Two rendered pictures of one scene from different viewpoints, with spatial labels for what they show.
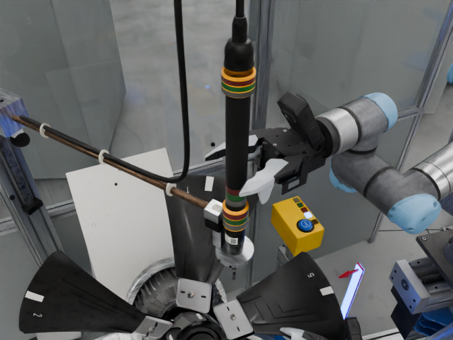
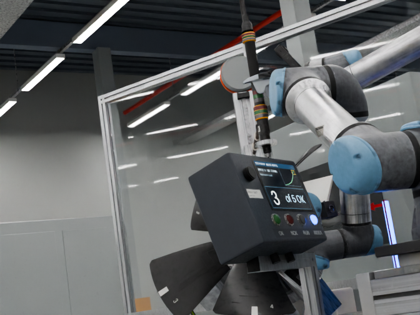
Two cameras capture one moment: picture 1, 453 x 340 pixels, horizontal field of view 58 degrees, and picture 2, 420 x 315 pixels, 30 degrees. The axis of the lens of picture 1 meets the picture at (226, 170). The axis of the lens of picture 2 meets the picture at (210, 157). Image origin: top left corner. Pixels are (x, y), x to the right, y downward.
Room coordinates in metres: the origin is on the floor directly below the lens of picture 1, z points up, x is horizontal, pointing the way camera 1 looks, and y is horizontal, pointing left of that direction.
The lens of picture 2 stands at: (-0.96, -1.93, 0.97)
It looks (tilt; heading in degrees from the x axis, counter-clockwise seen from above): 11 degrees up; 58
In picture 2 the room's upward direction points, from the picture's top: 8 degrees counter-clockwise
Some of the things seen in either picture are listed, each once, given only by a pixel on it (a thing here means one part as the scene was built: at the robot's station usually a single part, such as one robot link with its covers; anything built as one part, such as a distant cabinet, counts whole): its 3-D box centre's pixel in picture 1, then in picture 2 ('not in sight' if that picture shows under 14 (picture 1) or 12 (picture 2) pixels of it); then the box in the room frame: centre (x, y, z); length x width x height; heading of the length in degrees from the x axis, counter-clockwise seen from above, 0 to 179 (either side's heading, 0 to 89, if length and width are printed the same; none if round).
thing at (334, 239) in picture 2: not in sight; (317, 247); (0.29, -0.39, 1.08); 0.11 x 0.08 x 0.11; 161
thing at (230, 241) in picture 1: (236, 168); (255, 82); (0.46, -0.01, 1.64); 0.04 x 0.04 x 0.46
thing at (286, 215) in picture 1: (296, 226); not in sight; (0.87, -0.23, 1.02); 0.16 x 0.10 x 0.11; 23
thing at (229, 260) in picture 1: (230, 233); (263, 130); (0.46, -0.01, 1.48); 0.09 x 0.07 x 0.10; 58
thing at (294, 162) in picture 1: (283, 162); (272, 74); (0.47, -0.09, 1.64); 0.09 x 0.05 x 0.02; 145
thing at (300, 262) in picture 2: not in sight; (282, 262); (0.02, -0.60, 1.04); 0.24 x 0.03 x 0.03; 23
